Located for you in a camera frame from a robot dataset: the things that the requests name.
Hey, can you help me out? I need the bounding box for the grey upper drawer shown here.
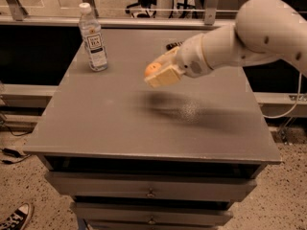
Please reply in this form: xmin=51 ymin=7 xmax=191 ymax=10
xmin=46 ymin=172 xmax=256 ymax=202

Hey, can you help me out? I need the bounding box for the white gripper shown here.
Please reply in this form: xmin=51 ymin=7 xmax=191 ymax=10
xmin=144 ymin=34 xmax=213 ymax=88

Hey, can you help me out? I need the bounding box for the grey drawer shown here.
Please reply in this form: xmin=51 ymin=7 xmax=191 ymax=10
xmin=46 ymin=172 xmax=256 ymax=202
xmin=71 ymin=202 xmax=232 ymax=226

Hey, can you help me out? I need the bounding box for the black chocolate bar wrapper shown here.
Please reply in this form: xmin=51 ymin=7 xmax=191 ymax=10
xmin=166 ymin=41 xmax=183 ymax=51

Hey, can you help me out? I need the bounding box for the grey lower drawer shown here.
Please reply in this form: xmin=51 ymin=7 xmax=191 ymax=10
xmin=71 ymin=202 xmax=232 ymax=226

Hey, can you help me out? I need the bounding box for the grey drawer cabinet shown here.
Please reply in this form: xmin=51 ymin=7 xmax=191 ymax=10
xmin=25 ymin=30 xmax=281 ymax=230

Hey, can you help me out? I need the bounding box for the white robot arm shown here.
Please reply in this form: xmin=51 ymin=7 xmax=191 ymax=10
xmin=144 ymin=0 xmax=307 ymax=88

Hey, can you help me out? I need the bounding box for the orange fruit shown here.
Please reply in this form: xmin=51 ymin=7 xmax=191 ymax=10
xmin=144 ymin=62 xmax=161 ymax=77

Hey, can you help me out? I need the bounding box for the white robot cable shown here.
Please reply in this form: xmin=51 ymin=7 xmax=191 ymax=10
xmin=262 ymin=72 xmax=303 ymax=120

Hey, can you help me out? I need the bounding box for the clear plastic water bottle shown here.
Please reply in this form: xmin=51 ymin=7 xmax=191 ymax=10
xmin=79 ymin=3 xmax=107 ymax=72

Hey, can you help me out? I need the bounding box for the metal guard railing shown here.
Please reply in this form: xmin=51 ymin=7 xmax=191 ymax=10
xmin=0 ymin=0 xmax=244 ymax=27

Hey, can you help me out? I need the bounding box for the black white sneaker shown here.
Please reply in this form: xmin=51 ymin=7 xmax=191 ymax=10
xmin=0 ymin=203 xmax=34 ymax=230

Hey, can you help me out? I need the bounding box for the black power adapter cable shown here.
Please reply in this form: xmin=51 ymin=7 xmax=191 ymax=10
xmin=0 ymin=147 xmax=33 ymax=166

